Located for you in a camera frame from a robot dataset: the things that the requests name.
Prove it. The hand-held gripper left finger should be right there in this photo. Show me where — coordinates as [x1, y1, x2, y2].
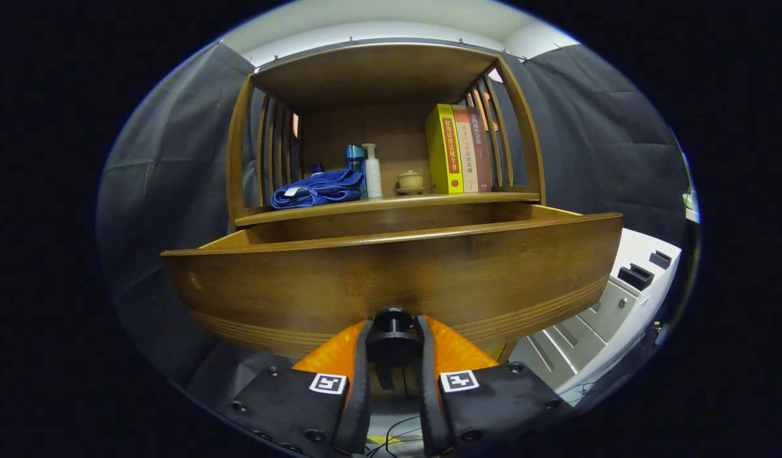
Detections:
[220, 318, 374, 458]

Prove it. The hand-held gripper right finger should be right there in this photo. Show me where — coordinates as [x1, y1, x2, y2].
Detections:
[416, 315, 575, 458]

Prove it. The black drawer knob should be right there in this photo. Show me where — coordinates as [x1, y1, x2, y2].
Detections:
[365, 307, 424, 368]

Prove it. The wooden drawer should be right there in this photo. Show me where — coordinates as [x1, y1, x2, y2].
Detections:
[160, 204, 624, 363]

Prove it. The wooden countertop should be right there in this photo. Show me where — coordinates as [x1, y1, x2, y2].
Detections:
[235, 192, 541, 228]

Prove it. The white drawer unit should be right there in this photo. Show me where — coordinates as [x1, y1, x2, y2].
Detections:
[508, 228, 683, 401]

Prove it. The wooden cabinet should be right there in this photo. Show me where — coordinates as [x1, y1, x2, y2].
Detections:
[225, 42, 547, 364]

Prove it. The blue towel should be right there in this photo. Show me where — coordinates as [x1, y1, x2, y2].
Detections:
[270, 169, 366, 210]

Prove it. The white pump bottle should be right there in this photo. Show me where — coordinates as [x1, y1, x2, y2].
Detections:
[361, 143, 383, 198]

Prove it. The clear blue bottle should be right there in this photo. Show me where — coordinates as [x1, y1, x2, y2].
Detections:
[346, 144, 368, 199]

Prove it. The cream orange book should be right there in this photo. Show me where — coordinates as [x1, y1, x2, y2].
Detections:
[452, 105, 479, 193]

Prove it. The yellow book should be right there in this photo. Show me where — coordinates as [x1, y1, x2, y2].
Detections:
[426, 104, 464, 195]

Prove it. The brown book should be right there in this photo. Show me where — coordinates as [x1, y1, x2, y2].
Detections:
[470, 106, 493, 192]

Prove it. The black floor cable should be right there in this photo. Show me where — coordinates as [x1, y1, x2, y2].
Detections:
[365, 413, 424, 458]

